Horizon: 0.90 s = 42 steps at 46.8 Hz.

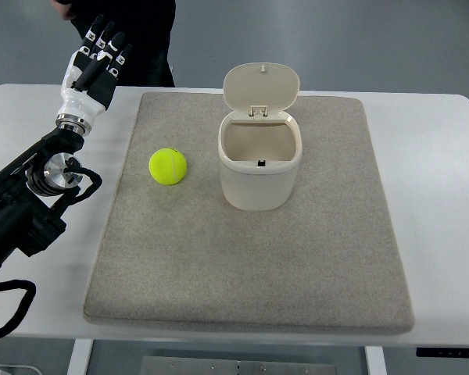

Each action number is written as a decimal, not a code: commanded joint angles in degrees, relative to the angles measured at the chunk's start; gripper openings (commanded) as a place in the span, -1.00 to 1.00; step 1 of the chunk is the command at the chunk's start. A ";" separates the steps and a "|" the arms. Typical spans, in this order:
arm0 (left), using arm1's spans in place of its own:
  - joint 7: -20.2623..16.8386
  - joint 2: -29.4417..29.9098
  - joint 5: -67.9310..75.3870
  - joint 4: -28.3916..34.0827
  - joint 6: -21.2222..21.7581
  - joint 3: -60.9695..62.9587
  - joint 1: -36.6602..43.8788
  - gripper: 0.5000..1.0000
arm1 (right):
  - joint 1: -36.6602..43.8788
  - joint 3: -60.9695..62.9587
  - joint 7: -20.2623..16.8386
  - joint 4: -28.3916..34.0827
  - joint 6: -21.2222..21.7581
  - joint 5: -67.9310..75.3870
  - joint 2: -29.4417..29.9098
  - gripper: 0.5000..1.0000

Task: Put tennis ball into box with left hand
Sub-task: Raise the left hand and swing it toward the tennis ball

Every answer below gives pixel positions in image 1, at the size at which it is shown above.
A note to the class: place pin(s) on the black table control panel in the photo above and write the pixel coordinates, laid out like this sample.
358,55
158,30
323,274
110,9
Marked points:
453,353

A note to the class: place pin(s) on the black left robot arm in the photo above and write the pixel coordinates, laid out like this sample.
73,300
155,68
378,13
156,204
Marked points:
38,186

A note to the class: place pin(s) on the yellow tennis ball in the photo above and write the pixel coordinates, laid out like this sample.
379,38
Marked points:
167,166

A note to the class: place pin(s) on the white table leg right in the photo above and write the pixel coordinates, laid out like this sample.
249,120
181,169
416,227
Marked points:
375,360

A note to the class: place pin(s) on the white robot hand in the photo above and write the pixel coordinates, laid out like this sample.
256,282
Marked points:
94,86

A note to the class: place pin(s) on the person in black clothes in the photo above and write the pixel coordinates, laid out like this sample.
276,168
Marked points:
147,25

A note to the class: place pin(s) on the white table leg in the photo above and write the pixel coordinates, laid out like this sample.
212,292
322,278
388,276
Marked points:
80,357
375,360

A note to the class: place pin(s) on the beige fabric mat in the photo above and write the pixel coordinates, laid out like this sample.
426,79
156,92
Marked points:
325,261

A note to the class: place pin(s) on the white table leg left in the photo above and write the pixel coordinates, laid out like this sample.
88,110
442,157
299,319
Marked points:
80,357

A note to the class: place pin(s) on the beige lidded plastic bin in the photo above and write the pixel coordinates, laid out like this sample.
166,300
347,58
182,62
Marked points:
259,143

